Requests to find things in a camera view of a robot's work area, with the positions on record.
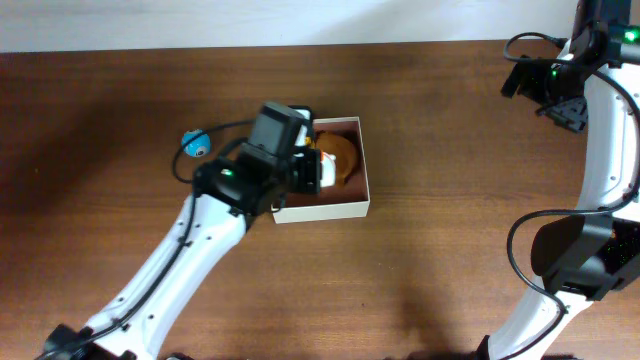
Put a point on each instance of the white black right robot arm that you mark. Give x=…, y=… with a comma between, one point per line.
x=581, y=254

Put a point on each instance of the blue ball toy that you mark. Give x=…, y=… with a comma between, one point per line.
x=196, y=143

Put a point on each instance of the brown plush bear toy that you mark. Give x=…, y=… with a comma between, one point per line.
x=346, y=153

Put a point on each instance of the white cardboard box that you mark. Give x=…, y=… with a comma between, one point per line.
x=337, y=202

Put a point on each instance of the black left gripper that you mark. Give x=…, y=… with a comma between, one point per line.
x=308, y=170

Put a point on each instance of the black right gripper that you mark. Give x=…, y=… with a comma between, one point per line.
x=523, y=80

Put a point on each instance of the white pink duck toy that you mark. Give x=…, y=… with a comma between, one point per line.
x=328, y=170

